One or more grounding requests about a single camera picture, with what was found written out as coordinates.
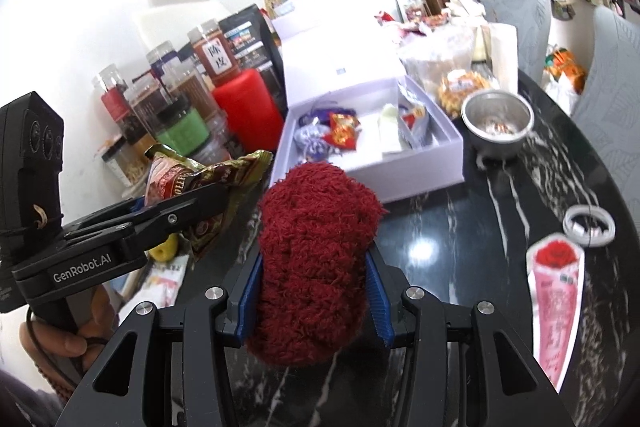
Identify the waffle cookie packet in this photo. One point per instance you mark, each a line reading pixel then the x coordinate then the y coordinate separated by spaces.
pixel 465 89

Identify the clear plastic food bag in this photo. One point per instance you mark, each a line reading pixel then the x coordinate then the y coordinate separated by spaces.
pixel 435 57

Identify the green label jar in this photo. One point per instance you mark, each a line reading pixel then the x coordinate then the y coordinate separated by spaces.
pixel 182 132

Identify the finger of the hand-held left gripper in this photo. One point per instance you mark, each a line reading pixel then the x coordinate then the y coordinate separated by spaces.
pixel 172 218
pixel 115 210

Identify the clear jar purple label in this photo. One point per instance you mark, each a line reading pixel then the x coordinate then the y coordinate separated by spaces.
pixel 165 59

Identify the clear jar brown contents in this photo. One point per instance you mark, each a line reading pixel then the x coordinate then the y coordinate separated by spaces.
pixel 147 104

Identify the steel bowl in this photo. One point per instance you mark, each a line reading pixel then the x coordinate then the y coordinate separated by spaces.
pixel 497 124

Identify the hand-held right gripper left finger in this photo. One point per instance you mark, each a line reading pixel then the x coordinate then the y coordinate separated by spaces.
pixel 247 302

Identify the red canister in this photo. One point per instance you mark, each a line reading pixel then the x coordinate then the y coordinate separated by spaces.
pixel 247 112

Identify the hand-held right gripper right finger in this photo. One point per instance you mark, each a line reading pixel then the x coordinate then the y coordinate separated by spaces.
pixel 378 302

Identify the pink rose-print packet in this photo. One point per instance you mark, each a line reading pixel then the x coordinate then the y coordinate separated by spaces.
pixel 555 297

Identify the black carton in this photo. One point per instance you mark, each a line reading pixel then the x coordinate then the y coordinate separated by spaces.
pixel 245 34

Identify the paper leaflets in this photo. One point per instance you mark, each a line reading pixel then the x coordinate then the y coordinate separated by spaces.
pixel 157 282

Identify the silver red snack packet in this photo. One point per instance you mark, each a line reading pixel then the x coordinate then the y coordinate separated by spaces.
pixel 415 119

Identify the white paper roll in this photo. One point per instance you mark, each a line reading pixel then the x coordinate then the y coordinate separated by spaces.
pixel 501 57

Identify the small red packet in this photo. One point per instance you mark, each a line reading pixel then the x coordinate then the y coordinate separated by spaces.
pixel 344 131

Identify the grey leaf-pattern chair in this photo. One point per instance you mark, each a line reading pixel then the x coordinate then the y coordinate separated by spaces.
pixel 515 22
pixel 612 107

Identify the brown jar white label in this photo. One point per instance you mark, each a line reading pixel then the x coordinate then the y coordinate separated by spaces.
pixel 215 57

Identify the red fuzzy sock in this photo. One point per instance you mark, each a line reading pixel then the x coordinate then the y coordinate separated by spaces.
pixel 315 257

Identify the clear jar red label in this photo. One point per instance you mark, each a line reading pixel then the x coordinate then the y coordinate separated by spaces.
pixel 112 97

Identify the red gold snack packet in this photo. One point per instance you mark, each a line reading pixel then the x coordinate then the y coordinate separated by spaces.
pixel 200 177

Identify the lavender gift box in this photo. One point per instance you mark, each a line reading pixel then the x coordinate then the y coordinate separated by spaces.
pixel 345 57

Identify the person's left hand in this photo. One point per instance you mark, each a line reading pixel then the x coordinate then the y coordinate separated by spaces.
pixel 55 343

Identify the orange snack bag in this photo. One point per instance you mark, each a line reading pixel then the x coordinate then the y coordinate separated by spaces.
pixel 565 64

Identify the small black lid jar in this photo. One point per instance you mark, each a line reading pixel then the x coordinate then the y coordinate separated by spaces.
pixel 125 162

